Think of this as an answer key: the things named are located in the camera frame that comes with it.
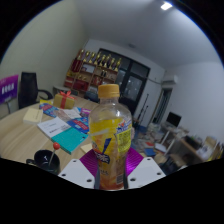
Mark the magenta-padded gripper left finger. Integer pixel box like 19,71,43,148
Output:
57,148,100,190

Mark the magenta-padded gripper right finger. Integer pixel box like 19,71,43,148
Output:
124,147,167,190

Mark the yellow-labelled orange drink bottle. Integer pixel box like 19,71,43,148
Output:
88,83,133,191

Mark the beige notebook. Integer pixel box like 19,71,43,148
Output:
79,142,94,154

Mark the pile of books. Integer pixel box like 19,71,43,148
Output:
133,123,174,158

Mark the teal book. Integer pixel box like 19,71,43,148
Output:
50,126,89,155

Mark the red-ball stirrer stick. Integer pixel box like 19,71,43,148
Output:
48,142,62,166

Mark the black polka-dot mug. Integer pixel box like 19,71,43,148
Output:
25,149,62,176

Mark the blue colourful book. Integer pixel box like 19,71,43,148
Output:
66,114,91,135

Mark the white printed booklet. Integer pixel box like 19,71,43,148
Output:
36,116,72,139

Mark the long wooden side desk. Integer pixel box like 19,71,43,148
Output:
159,133,224,168

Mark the black computer monitor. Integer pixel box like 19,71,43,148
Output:
165,111,183,128

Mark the black microphone stand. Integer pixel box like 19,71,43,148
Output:
134,93,150,126

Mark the small colourful booklet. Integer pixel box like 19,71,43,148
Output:
38,102,60,118

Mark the yellow gift box red ribbon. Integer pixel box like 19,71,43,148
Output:
52,90,76,110

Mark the pale yellow notepad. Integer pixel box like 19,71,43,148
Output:
22,107,44,125

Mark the black framed glass door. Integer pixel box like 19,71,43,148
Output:
96,48,151,116

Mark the black office chair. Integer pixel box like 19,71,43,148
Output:
18,71,54,110

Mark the wooden shelf unit with trophies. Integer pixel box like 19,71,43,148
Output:
63,48,123,98

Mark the purple sign board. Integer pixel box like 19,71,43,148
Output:
0,74,20,105

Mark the rectangular ceiling light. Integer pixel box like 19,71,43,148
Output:
159,1,174,11

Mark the white wall air conditioner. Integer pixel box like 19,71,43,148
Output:
161,74,179,90

